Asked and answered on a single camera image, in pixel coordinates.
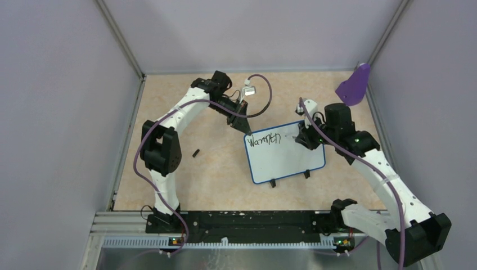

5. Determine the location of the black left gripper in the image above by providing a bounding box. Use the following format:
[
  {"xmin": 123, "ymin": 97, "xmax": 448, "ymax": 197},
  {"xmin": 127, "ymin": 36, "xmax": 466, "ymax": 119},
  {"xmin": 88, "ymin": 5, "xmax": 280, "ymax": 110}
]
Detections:
[{"xmin": 209, "ymin": 96, "xmax": 251, "ymax": 136}]

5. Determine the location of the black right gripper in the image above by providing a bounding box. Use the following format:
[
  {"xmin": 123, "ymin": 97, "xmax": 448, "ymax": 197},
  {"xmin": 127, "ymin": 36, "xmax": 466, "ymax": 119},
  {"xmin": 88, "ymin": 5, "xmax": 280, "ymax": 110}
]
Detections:
[{"xmin": 296, "ymin": 113, "xmax": 338, "ymax": 150}]

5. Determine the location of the blue framed whiteboard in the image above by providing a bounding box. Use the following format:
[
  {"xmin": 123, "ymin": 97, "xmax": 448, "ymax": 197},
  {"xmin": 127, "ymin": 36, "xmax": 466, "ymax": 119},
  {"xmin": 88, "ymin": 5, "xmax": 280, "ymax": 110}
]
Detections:
[{"xmin": 243, "ymin": 121, "xmax": 326, "ymax": 185}]

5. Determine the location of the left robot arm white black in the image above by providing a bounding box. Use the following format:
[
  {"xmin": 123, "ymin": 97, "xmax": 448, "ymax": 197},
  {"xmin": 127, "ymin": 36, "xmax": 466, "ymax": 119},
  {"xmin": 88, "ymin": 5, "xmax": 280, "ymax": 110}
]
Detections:
[{"xmin": 137, "ymin": 71, "xmax": 251, "ymax": 233}]

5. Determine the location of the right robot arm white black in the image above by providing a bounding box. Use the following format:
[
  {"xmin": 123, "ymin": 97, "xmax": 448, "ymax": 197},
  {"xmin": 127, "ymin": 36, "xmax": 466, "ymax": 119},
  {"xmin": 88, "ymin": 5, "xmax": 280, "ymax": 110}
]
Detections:
[{"xmin": 295, "ymin": 98, "xmax": 452, "ymax": 269}]

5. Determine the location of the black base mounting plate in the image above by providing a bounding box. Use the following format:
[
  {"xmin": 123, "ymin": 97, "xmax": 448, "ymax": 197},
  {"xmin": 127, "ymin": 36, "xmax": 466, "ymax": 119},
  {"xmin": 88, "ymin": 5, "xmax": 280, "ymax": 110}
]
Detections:
[{"xmin": 145, "ymin": 210, "xmax": 360, "ymax": 244}]

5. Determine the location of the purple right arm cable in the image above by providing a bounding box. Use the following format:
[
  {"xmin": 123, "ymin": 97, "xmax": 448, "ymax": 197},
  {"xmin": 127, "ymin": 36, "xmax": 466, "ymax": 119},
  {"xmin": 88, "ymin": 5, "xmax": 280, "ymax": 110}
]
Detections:
[{"xmin": 299, "ymin": 97, "xmax": 406, "ymax": 270}]

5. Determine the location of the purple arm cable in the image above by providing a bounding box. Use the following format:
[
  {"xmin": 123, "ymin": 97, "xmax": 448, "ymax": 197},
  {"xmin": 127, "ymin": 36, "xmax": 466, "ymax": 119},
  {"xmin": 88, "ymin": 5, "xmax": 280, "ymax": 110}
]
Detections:
[
  {"xmin": 299, "ymin": 97, "xmax": 406, "ymax": 270},
  {"xmin": 133, "ymin": 74, "xmax": 273, "ymax": 258}
]

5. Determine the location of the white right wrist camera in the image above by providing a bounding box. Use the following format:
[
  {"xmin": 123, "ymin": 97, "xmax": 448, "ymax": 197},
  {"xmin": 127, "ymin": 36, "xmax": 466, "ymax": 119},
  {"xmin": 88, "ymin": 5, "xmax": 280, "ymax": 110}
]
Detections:
[{"xmin": 295, "ymin": 98, "xmax": 319, "ymax": 128}]

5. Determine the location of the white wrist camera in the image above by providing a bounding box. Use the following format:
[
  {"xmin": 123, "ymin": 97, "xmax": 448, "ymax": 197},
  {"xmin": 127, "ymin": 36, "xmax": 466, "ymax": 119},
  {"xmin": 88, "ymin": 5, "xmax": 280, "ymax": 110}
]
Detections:
[
  {"xmin": 295, "ymin": 98, "xmax": 319, "ymax": 128},
  {"xmin": 238, "ymin": 79, "xmax": 257, "ymax": 102}
]

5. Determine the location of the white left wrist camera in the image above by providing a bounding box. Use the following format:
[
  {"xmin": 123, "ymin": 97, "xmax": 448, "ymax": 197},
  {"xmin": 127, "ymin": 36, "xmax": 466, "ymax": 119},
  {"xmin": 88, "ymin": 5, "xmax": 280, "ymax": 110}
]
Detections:
[{"xmin": 238, "ymin": 79, "xmax": 257, "ymax": 102}]

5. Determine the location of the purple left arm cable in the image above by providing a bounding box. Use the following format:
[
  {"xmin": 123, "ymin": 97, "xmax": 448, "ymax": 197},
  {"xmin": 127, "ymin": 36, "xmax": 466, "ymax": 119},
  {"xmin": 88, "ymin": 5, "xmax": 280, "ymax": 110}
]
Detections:
[{"xmin": 133, "ymin": 74, "xmax": 273, "ymax": 258}]

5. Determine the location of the white slotted cable duct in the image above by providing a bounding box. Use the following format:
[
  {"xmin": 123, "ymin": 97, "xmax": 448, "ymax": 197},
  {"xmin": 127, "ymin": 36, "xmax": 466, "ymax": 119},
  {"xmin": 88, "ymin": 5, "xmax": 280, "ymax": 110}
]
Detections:
[{"xmin": 102, "ymin": 236, "xmax": 336, "ymax": 249}]

